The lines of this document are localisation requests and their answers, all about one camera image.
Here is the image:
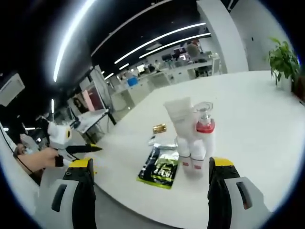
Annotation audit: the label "gold foil sachet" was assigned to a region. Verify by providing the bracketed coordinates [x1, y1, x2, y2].
[152, 123, 167, 134]

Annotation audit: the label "tall white skincare tube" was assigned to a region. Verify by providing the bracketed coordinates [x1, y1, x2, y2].
[163, 96, 195, 144]

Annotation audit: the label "white ceiling light strip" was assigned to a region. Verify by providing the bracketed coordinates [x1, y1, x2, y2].
[114, 22, 207, 64]
[139, 32, 212, 59]

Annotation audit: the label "red collar skincare pump bottle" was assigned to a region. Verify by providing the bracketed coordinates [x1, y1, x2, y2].
[193, 101, 216, 158]

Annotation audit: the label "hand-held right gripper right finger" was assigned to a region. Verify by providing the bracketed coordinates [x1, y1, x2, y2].
[208, 156, 272, 229]

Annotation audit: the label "dark blue silver packet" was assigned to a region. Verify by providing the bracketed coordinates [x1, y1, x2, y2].
[140, 146, 160, 177]

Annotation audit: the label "white office desks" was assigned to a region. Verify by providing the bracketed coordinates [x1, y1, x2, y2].
[107, 54, 222, 108]

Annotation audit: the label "green potted plant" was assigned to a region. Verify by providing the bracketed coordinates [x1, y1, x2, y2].
[264, 37, 301, 90]

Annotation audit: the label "clear plastic sachet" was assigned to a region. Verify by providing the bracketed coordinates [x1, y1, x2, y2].
[147, 135, 178, 150]

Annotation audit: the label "person's left hand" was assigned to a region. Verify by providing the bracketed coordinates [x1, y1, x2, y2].
[35, 146, 59, 169]

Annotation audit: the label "large computer monitor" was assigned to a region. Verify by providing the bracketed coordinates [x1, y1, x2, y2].
[68, 66, 107, 115]

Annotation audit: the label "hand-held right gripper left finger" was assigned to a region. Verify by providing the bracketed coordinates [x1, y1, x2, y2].
[38, 157, 97, 229]

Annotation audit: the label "white stand tray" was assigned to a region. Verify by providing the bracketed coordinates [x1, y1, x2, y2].
[76, 110, 112, 134]

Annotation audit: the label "dark green printed packet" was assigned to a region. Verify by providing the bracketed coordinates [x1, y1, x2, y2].
[137, 152, 179, 191]

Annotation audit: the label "small white skincare bottle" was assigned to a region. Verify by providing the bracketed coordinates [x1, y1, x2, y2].
[189, 139, 206, 177]
[176, 136, 192, 173]

